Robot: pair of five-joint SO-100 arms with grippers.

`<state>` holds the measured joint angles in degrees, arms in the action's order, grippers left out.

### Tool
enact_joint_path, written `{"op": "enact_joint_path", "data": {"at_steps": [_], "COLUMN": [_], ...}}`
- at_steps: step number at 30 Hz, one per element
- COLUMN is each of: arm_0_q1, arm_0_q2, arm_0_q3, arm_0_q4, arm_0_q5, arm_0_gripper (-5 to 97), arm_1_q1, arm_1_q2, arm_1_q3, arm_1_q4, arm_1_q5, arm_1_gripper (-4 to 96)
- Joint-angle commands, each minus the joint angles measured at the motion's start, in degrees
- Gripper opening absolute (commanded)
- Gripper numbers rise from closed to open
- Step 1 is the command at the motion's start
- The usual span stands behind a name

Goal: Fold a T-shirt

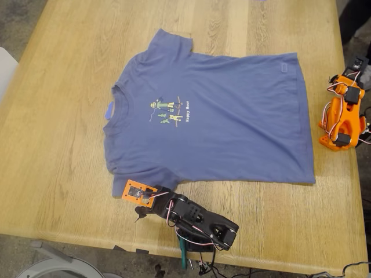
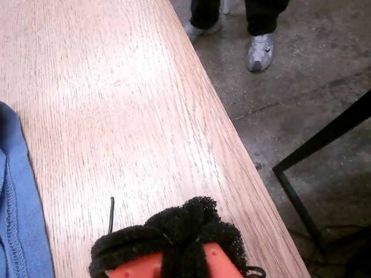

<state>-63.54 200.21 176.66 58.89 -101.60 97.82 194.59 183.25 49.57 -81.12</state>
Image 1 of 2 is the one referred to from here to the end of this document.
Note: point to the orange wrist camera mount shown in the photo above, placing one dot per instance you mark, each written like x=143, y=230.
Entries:
x=131, y=191

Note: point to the white chair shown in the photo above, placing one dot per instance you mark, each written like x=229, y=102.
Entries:
x=7, y=72

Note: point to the green table clamp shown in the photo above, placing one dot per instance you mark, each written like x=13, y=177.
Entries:
x=182, y=255

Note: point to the blue tape strip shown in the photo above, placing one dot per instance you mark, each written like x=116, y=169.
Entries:
x=108, y=111

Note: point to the blue printed T-shirt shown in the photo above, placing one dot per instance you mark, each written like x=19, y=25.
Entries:
x=217, y=116

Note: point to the black tape piece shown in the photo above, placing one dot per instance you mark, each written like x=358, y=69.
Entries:
x=142, y=251
x=119, y=248

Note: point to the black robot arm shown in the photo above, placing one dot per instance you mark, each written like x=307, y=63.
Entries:
x=208, y=223

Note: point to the grey swivel chair base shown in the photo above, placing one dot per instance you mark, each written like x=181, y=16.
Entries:
x=58, y=269

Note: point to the dark trouser leg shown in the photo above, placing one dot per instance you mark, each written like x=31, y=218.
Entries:
x=356, y=17

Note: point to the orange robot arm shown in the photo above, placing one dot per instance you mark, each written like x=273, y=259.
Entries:
x=345, y=124

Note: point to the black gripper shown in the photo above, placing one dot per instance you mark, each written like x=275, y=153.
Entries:
x=159, y=200

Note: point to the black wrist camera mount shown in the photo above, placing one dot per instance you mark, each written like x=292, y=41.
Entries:
x=358, y=62

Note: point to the dark chair caster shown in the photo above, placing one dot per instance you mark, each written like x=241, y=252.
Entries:
x=159, y=272

